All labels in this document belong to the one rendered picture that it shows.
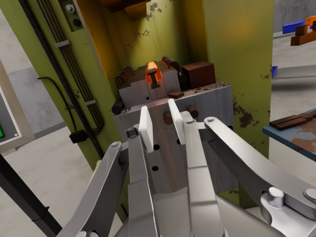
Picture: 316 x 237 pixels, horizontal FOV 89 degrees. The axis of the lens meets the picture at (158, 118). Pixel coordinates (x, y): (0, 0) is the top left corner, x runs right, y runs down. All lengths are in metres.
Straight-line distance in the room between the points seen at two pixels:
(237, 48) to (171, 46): 0.40
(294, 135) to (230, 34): 0.41
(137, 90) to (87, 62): 0.25
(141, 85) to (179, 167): 0.33
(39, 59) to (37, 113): 3.25
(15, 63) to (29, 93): 0.55
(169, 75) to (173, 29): 0.51
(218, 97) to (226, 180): 0.36
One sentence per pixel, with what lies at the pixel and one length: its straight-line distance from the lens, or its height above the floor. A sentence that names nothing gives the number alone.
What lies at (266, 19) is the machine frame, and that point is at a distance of 0.80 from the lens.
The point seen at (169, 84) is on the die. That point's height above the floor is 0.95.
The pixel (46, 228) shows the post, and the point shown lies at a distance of 0.90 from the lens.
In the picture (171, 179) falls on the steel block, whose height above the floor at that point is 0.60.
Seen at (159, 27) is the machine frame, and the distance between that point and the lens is 1.01.
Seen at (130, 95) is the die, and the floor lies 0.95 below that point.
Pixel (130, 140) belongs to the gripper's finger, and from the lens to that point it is 0.15.
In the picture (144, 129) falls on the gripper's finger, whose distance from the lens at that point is 0.16.
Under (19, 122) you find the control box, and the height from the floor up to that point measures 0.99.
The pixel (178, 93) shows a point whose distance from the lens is 0.51.
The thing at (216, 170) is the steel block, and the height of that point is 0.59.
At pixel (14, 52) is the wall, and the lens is 3.97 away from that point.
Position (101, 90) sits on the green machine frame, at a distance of 0.72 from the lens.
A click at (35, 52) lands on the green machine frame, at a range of 0.79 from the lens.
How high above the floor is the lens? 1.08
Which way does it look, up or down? 24 degrees down
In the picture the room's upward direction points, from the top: 16 degrees counter-clockwise
